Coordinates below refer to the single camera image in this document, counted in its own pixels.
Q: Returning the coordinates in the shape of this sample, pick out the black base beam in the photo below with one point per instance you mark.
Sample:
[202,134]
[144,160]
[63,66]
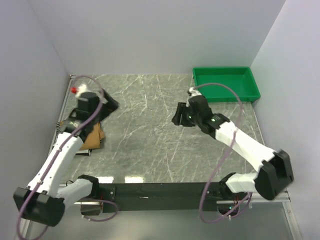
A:
[164,196]

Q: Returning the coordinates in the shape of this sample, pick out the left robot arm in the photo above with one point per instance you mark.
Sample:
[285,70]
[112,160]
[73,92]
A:
[42,201]

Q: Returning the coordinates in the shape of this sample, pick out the green plastic bin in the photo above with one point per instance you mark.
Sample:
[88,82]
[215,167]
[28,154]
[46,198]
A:
[238,78]

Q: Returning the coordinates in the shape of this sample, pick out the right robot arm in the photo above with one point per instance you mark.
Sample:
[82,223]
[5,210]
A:
[273,169]

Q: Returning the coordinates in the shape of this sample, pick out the tan tank top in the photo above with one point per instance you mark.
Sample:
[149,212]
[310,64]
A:
[94,139]

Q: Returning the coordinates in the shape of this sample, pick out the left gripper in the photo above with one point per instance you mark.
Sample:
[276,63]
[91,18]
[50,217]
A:
[109,107]

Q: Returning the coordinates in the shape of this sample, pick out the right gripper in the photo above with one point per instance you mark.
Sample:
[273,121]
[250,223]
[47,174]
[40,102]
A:
[182,109]

